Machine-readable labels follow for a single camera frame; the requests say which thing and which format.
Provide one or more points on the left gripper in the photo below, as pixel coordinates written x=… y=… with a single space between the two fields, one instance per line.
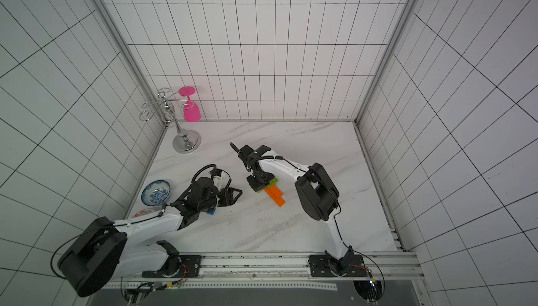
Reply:
x=230 y=199

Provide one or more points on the green lego brick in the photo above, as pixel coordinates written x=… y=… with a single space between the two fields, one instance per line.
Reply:
x=268 y=185

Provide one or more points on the orange lego brick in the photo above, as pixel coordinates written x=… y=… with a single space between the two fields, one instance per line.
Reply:
x=275 y=191
x=268 y=192
x=279 y=201

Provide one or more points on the orange lego brick bottom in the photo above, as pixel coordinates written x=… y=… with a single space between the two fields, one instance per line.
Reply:
x=279 y=201

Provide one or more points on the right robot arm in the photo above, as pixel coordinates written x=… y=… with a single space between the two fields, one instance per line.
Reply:
x=316 y=192

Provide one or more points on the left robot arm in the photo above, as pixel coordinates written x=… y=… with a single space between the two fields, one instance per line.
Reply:
x=109 y=250

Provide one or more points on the chrome glass holder stand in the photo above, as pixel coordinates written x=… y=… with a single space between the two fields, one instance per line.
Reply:
x=185 y=141

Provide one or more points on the blue patterned bowl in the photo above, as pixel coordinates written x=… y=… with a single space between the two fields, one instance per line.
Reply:
x=155 y=193

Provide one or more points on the red patterned plate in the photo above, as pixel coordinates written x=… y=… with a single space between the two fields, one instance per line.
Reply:
x=144 y=212

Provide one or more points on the pink plastic wine glass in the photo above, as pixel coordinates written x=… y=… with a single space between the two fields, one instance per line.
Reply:
x=191 y=110

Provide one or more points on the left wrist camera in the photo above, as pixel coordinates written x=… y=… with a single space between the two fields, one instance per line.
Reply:
x=218 y=178

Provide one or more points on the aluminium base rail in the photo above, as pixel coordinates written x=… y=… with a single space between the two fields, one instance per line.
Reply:
x=296 y=266

